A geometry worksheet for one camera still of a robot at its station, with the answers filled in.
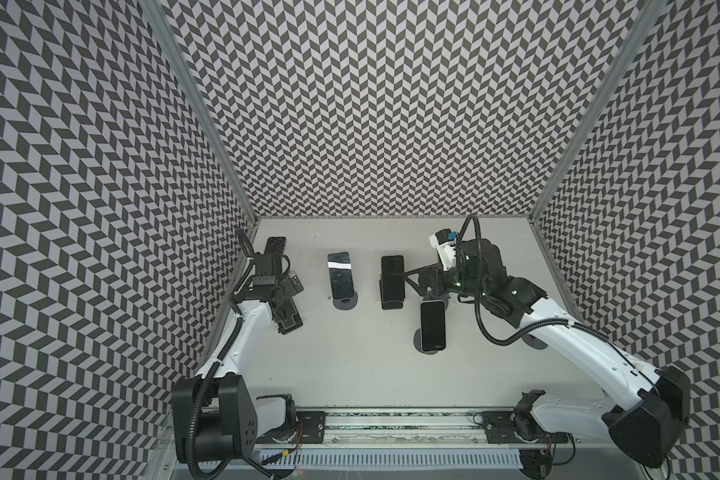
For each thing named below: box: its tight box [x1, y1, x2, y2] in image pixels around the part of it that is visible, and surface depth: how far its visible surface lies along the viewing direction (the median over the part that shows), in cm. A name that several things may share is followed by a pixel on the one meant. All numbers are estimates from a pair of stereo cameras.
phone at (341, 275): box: [327, 251, 355, 299], surface depth 92 cm
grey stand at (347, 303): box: [332, 291, 359, 310], surface depth 96 cm
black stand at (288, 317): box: [276, 297, 303, 335], surface depth 86 cm
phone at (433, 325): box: [420, 300, 447, 352], surface depth 82 cm
